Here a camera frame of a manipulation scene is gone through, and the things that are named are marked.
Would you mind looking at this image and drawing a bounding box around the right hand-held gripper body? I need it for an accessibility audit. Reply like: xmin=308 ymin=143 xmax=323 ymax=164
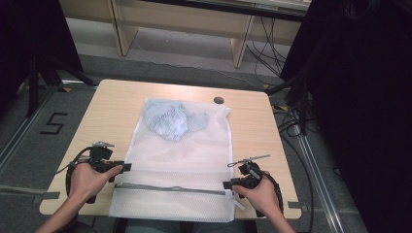
xmin=227 ymin=153 xmax=271 ymax=189

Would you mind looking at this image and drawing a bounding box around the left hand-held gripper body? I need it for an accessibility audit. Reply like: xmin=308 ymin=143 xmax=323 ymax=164
xmin=89 ymin=141 xmax=115 ymax=173

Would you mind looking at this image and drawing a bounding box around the white mesh laundry bag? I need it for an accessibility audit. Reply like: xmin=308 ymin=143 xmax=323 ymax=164
xmin=108 ymin=97 xmax=237 ymax=223

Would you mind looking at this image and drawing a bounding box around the person's right hand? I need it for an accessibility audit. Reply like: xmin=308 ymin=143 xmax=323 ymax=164
xmin=232 ymin=172 xmax=282 ymax=216

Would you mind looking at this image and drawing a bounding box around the person's left hand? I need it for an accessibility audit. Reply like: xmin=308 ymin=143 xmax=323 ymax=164
xmin=68 ymin=162 xmax=124 ymax=202

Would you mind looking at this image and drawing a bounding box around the grey tape strip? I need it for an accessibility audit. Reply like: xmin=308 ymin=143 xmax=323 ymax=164
xmin=31 ymin=190 xmax=61 ymax=205
xmin=287 ymin=200 xmax=309 ymax=214

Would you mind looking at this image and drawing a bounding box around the grey printed garment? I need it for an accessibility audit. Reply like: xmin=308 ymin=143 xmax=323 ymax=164
xmin=143 ymin=100 xmax=210 ymax=143

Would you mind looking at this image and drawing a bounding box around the black tripod stand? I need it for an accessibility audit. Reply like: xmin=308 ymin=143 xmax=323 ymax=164
xmin=265 ymin=72 xmax=314 ymax=137
xmin=24 ymin=51 xmax=98 ymax=118

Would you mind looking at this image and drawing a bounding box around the black curtain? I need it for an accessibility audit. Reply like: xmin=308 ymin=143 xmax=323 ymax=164
xmin=0 ymin=0 xmax=84 ymax=110
xmin=279 ymin=0 xmax=412 ymax=233

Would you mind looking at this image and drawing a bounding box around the light wooden bench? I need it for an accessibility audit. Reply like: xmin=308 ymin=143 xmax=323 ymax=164
xmin=58 ymin=0 xmax=313 ymax=69

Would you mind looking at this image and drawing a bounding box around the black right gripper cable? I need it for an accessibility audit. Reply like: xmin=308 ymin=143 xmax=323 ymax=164
xmin=258 ymin=167 xmax=286 ymax=216

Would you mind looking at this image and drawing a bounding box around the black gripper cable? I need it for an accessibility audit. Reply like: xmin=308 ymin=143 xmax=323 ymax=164
xmin=258 ymin=167 xmax=286 ymax=216
xmin=55 ymin=146 xmax=95 ymax=197

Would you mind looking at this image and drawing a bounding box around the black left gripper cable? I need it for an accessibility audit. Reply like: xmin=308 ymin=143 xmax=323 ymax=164
xmin=55 ymin=146 xmax=95 ymax=197

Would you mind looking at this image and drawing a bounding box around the black floor cable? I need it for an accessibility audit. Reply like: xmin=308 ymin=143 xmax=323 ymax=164
xmin=274 ymin=108 xmax=316 ymax=233

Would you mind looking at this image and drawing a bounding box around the metal floor rail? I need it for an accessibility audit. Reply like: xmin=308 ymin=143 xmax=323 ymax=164
xmin=0 ymin=84 xmax=57 ymax=178
xmin=292 ymin=125 xmax=345 ymax=233

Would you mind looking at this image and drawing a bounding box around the thin white floor cable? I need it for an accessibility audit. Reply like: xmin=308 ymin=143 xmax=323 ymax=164
xmin=131 ymin=38 xmax=261 ymax=90

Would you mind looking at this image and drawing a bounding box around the bundle of black cables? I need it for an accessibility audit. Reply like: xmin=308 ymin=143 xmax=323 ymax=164
xmin=245 ymin=16 xmax=291 ymax=85

